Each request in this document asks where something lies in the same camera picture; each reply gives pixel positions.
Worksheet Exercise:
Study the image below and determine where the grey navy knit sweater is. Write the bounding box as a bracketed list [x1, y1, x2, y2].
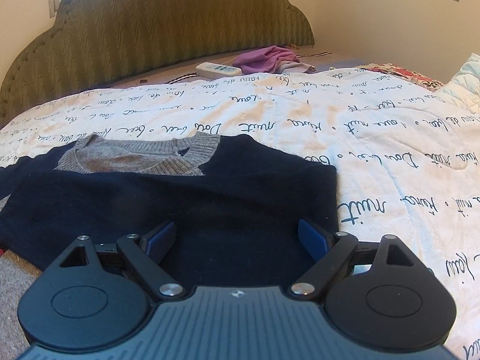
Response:
[1, 133, 338, 289]

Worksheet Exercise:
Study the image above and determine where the white script-print bedspread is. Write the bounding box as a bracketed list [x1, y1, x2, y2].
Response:
[1, 68, 479, 359]

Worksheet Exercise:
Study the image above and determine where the white power strip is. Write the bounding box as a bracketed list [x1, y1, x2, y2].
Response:
[195, 62, 242, 80]

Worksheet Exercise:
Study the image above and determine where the purple garment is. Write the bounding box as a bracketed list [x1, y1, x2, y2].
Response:
[232, 46, 316, 75]

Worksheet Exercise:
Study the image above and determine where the red floral pillow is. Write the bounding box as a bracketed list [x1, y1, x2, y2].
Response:
[358, 63, 443, 92]

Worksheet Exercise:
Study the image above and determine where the white quilted garment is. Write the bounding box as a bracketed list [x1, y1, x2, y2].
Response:
[435, 53, 480, 115]

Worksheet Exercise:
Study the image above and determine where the olive green upholstered headboard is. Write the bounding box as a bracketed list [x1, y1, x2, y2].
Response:
[1, 0, 314, 125]

